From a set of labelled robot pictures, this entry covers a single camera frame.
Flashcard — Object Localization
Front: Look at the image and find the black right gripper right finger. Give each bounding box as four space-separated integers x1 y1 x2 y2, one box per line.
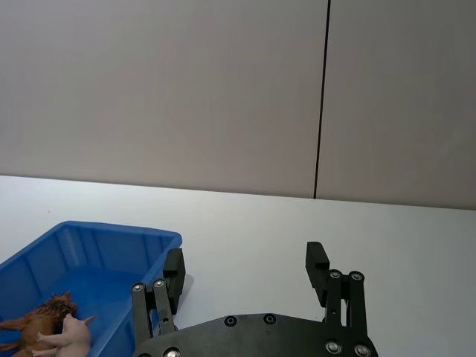
306 241 370 335

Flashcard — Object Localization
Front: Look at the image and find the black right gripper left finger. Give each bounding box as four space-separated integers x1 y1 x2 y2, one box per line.
130 248 187 349

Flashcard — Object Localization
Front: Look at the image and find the blue plastic bin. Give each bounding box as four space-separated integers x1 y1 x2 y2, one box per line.
0 220 184 357

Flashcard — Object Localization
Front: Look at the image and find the pink toy pig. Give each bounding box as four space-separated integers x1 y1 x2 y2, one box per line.
30 312 96 357

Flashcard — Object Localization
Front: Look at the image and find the brown toy animal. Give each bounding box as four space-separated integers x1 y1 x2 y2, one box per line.
0 291 80 357

